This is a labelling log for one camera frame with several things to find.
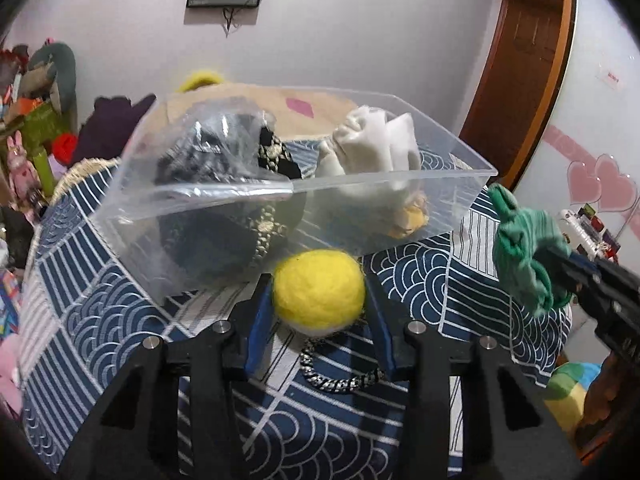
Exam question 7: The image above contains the black white braided cord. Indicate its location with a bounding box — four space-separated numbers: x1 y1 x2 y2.
298 336 388 395

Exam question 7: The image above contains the pink rabbit doll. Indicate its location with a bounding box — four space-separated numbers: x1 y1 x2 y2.
6 130 40 202

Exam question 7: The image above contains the floral fabric piece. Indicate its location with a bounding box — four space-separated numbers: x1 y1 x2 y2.
388 193 430 240

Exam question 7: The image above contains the white drawstring pouch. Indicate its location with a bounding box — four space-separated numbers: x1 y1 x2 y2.
314 105 421 205

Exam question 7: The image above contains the bagged grey knit cloth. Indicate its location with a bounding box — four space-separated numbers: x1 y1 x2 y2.
154 98 302 185

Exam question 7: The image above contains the pink plush toy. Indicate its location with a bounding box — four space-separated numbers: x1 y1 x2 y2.
0 333 23 418

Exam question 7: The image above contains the red object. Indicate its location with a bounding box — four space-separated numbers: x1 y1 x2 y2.
51 132 78 167

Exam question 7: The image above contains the brown wooden door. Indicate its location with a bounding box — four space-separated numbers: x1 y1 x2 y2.
460 0 576 190

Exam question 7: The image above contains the blue white patterned tablecloth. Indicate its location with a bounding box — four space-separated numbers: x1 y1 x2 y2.
18 162 572 479

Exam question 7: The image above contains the yellow fuzzy hoop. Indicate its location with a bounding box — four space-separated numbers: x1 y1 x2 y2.
178 70 224 93

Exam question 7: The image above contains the green knit cloth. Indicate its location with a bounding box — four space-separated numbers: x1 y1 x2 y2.
487 182 572 318

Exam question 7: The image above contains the green bottle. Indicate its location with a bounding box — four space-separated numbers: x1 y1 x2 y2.
32 146 56 197

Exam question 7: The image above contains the grey green neck pillow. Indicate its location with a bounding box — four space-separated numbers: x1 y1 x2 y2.
21 42 76 115

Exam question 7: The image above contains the yellow felt ball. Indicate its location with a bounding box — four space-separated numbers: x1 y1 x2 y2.
271 249 366 338

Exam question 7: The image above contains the orange gloved right hand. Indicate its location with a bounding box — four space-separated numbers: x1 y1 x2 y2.
574 352 639 465

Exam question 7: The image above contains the green cardboard box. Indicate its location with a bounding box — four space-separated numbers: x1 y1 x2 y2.
1 102 72 157

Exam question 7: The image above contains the white sliding wardrobe door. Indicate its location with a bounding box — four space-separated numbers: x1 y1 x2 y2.
515 0 639 272

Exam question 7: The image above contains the clear plastic storage box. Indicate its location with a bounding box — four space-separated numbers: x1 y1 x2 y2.
93 87 495 301

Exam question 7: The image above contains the dark purple garment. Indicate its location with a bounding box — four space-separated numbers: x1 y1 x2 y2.
70 93 156 166

